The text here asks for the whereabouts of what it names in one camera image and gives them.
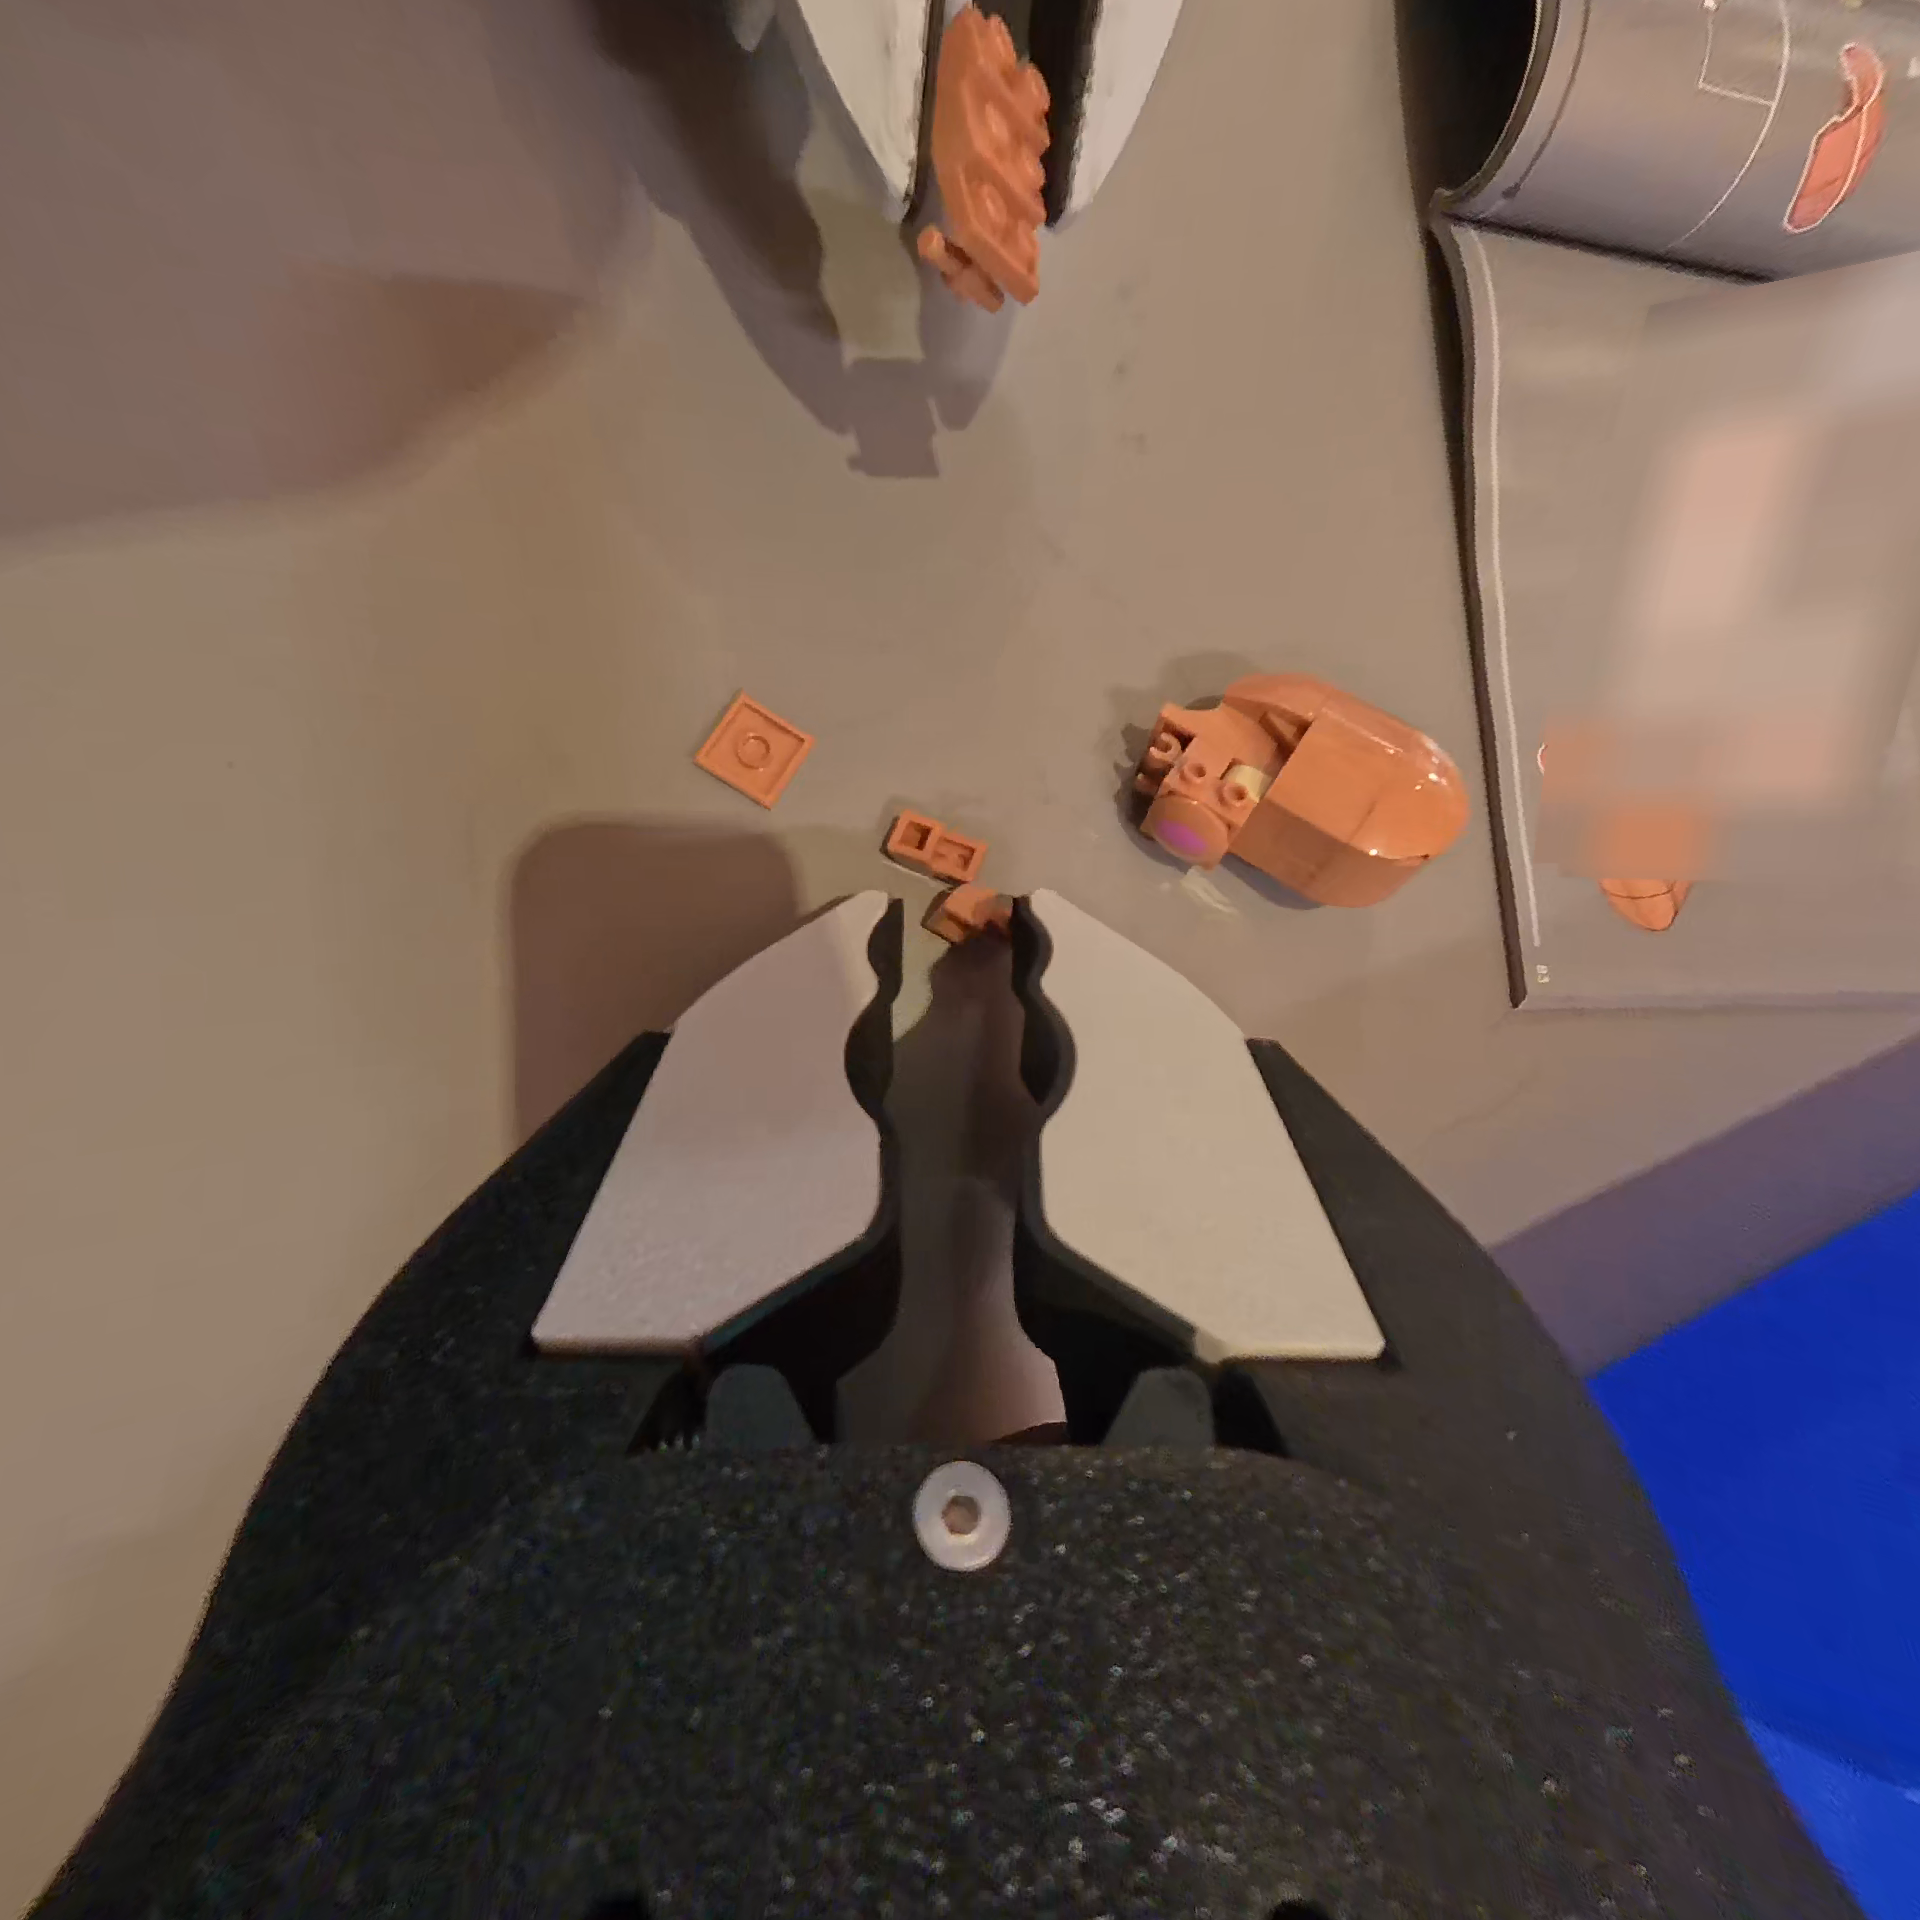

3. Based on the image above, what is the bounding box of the square brown brick plate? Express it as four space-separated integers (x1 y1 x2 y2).
696 696 819 809

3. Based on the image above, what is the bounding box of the round brown brick assembly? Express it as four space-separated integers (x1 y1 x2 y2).
1133 672 1473 914

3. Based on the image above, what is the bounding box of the grey desk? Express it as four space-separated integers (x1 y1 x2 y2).
0 0 1920 1920

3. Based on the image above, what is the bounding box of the small brown brick plate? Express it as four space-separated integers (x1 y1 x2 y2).
927 4 1053 246

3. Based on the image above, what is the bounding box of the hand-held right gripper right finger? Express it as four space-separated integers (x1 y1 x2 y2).
1013 894 1383 1364

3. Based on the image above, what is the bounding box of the large blue storage bin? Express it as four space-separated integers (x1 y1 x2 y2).
1574 1189 1920 1801

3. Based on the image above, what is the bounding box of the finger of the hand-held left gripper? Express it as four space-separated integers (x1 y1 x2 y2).
788 0 928 208
1044 0 1193 223

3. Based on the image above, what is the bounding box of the grey instruction booklet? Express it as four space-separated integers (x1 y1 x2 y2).
1430 0 1920 1017

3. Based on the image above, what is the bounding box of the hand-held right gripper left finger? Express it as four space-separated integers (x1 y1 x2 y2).
534 894 903 1360

